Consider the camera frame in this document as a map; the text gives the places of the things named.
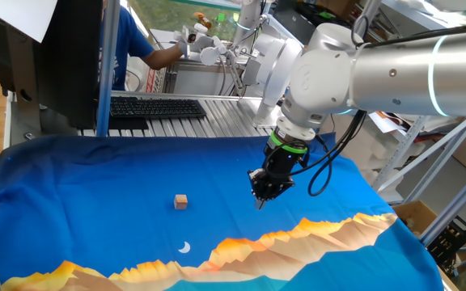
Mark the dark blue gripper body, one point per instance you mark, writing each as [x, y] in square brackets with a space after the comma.
[279, 165]

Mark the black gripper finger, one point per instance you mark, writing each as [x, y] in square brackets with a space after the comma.
[259, 188]
[281, 192]

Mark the small wooden block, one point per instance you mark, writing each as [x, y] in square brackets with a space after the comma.
[180, 202]

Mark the white teleoperation device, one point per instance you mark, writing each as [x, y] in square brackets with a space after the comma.
[273, 60]

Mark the bare person forearm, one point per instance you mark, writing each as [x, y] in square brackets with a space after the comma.
[162, 58]

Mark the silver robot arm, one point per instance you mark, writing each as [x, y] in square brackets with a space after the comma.
[399, 77]

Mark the silver background robot arm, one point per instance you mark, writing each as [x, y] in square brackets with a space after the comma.
[247, 16]

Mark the person hand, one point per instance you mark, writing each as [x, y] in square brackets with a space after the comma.
[183, 47]

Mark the white foam blocks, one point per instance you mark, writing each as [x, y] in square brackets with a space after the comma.
[374, 149]

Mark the loose paper sheets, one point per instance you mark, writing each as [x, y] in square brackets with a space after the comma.
[382, 123]

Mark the grey metal shelf rack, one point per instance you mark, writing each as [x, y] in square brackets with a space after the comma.
[399, 150]

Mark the black keyboard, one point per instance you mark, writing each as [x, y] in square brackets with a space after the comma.
[156, 108]

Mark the brown cardboard box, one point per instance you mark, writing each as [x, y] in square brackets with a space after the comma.
[413, 214]

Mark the black box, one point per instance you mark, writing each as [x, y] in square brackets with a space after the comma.
[293, 20]

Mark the black mouse pad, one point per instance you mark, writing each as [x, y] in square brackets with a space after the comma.
[128, 123]

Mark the orange bottle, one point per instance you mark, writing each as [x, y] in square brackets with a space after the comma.
[204, 20]

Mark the blue mountain print cloth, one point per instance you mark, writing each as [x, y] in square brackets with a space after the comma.
[95, 202]

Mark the black plastic crate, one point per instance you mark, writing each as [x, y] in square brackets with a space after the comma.
[451, 238]

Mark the grey metal pole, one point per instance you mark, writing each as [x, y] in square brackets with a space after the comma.
[372, 10]

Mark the person in blue shirt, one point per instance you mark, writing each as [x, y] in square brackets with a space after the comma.
[130, 40]

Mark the black monitor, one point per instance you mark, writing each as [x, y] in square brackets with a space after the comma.
[67, 60]

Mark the white paper sheet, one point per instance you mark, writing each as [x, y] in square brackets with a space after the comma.
[18, 16]

